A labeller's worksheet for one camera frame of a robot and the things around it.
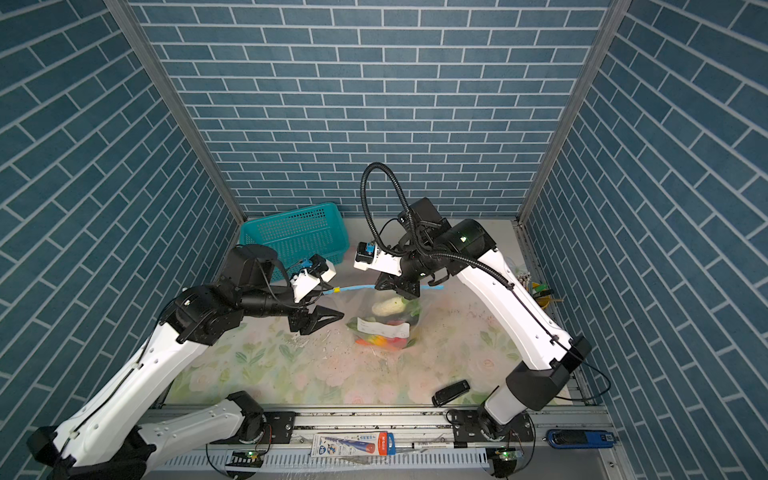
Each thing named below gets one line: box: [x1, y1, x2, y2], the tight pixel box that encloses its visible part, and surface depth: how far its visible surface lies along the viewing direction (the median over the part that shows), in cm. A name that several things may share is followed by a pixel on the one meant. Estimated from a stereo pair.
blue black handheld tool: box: [546, 429, 617, 449], surface depth 71 cm
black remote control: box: [432, 380, 471, 407], surface depth 78 cm
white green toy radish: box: [372, 296, 421, 317], surface depth 81 cm
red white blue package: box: [310, 431, 397, 457], surface depth 72 cm
